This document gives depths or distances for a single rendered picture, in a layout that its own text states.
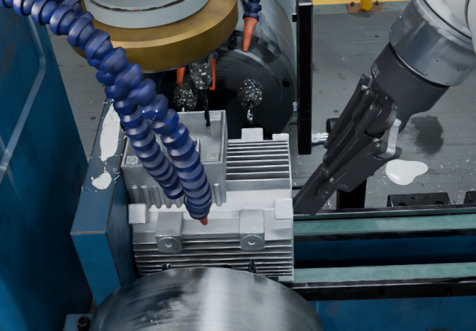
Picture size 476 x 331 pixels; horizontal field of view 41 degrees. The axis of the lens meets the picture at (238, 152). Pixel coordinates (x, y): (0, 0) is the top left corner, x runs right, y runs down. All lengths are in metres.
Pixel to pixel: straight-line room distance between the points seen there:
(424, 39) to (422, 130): 0.73
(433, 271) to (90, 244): 0.48
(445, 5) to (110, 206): 0.40
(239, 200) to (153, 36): 0.26
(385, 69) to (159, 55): 0.22
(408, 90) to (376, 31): 1.00
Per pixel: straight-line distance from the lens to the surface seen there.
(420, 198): 1.11
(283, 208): 0.77
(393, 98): 0.65
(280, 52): 0.97
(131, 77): 0.46
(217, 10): 0.64
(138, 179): 0.77
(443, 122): 1.36
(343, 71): 1.49
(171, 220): 0.78
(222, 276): 0.61
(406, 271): 0.93
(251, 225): 0.77
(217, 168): 0.75
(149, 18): 0.62
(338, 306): 0.93
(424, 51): 0.62
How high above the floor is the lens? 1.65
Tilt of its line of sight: 42 degrees down
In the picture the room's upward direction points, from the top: 5 degrees counter-clockwise
